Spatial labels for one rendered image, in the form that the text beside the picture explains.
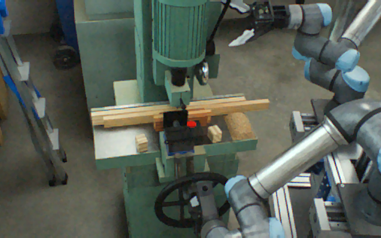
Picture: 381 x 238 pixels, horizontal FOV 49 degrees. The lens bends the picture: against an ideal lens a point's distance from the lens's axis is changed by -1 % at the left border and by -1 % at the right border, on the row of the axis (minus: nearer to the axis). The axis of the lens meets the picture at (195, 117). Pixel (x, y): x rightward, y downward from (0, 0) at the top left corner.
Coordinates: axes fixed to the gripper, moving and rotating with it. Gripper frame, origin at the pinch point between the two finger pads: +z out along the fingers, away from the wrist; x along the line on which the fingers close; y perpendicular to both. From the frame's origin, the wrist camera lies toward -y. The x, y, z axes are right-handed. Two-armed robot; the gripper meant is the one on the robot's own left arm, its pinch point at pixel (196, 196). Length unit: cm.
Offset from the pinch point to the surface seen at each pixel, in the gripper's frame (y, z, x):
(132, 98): -23, 64, -13
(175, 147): -14.5, 9.4, -4.0
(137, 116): -21.4, 32.9, -13.8
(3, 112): -5, 178, -93
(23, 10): -76, 267, -84
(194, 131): -18.0, 13.3, 3.6
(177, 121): -19.4, 25.1, -0.1
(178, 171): -5.3, 11.4, -3.2
